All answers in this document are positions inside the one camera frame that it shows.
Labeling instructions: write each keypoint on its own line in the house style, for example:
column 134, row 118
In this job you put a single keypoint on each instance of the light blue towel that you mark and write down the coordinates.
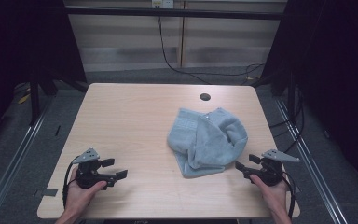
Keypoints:
column 205, row 140

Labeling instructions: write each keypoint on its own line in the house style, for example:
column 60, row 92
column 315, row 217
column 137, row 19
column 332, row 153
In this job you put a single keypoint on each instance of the person's right hand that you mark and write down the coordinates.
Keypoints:
column 273, row 196

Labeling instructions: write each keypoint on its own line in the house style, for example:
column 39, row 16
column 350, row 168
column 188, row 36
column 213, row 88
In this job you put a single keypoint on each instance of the metal floor rail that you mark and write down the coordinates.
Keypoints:
column 15, row 161
column 310, row 161

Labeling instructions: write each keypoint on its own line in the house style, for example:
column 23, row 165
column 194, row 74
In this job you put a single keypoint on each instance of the black horizontal frame bar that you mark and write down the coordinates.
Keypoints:
column 167, row 13

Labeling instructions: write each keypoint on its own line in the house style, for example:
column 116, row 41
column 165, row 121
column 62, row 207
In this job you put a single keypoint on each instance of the grey tape patch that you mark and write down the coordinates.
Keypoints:
column 49, row 192

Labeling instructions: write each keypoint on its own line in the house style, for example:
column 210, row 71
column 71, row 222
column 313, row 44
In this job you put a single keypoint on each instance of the white wall outlet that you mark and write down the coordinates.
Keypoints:
column 163, row 3

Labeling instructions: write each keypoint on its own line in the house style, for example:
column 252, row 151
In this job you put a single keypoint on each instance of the black curtain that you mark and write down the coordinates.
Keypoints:
column 12, row 46
column 338, row 77

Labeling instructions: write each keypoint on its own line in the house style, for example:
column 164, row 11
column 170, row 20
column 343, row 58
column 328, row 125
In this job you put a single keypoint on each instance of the black metal stand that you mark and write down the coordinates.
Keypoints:
column 34, row 99

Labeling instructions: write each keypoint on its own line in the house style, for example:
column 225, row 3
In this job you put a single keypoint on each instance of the person's left hand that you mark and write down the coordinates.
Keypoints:
column 77, row 199

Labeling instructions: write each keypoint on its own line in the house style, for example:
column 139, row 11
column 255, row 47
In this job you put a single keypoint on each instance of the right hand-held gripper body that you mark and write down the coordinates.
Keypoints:
column 270, row 174

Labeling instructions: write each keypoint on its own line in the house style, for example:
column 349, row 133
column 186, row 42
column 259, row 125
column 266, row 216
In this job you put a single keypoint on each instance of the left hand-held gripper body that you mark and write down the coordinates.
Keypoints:
column 87, row 177

